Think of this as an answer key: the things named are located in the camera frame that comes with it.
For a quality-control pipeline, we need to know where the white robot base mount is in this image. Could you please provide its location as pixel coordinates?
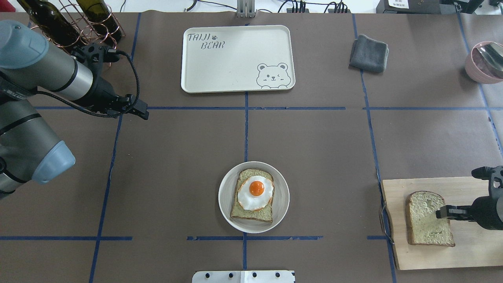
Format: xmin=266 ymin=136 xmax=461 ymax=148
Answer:
xmin=192 ymin=270 xmax=296 ymax=283

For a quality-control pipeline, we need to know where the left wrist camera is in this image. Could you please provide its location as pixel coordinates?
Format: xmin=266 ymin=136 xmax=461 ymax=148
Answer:
xmin=70 ymin=42 xmax=120 ymax=68

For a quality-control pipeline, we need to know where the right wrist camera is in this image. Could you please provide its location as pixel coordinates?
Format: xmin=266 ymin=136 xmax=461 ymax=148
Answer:
xmin=471 ymin=165 xmax=503 ymax=199

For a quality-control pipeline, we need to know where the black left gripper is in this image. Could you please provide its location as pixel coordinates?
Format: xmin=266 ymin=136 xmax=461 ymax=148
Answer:
xmin=105 ymin=94 xmax=150 ymax=120

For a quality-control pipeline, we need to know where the white round plate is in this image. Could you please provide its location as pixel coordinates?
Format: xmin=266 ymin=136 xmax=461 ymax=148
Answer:
xmin=218 ymin=161 xmax=290 ymax=233

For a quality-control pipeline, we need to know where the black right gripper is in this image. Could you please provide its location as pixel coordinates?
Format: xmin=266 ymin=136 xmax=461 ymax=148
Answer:
xmin=435 ymin=196 xmax=503 ymax=230

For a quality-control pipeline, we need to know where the dark wine bottle upper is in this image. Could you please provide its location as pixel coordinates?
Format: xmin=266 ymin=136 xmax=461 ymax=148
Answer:
xmin=18 ymin=0 xmax=83 ymax=53

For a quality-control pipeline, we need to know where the fried egg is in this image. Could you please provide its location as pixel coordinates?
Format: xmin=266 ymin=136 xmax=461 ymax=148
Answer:
xmin=237 ymin=175 xmax=274 ymax=211

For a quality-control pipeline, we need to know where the dark wine bottle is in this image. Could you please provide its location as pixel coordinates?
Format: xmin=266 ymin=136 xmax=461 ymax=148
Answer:
xmin=77 ymin=0 xmax=123 ymax=46
xmin=18 ymin=0 xmax=83 ymax=53

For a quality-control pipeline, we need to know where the folded grey cloth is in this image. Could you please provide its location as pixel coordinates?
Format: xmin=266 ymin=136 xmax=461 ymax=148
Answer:
xmin=349 ymin=34 xmax=389 ymax=73

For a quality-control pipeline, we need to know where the bread slice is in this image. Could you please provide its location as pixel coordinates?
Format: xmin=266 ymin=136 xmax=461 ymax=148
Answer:
xmin=230 ymin=168 xmax=275 ymax=223
xmin=405 ymin=191 xmax=455 ymax=247

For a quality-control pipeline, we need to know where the pink bowl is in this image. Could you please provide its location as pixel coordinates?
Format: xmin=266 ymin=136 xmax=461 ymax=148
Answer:
xmin=464 ymin=41 xmax=502 ymax=84

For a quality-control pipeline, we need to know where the copper wire bottle rack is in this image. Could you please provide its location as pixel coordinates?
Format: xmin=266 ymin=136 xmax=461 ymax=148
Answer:
xmin=31 ymin=0 xmax=124 ymax=53

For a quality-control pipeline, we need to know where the wooden cutting board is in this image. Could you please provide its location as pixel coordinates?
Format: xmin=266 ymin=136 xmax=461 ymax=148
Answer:
xmin=382 ymin=176 xmax=503 ymax=270

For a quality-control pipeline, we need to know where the cream bear serving tray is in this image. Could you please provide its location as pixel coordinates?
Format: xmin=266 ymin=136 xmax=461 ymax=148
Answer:
xmin=181 ymin=25 xmax=296 ymax=94

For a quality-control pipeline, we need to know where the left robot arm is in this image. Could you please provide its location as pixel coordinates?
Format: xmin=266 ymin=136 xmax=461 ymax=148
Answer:
xmin=0 ymin=20 xmax=149 ymax=198

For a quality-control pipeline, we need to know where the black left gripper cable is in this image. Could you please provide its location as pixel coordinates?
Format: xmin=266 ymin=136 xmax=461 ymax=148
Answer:
xmin=33 ymin=49 xmax=141 ymax=118

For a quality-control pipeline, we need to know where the dark wine bottle lower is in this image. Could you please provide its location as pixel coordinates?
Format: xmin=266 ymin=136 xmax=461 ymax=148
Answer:
xmin=77 ymin=0 xmax=123 ymax=46

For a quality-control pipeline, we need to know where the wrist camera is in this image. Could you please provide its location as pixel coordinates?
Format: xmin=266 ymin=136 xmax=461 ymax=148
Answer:
xmin=70 ymin=42 xmax=120 ymax=68
xmin=471 ymin=165 xmax=503 ymax=199

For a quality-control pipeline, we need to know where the metal spoon in bowl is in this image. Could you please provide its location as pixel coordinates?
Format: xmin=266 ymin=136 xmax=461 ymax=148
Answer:
xmin=476 ymin=42 xmax=503 ymax=79

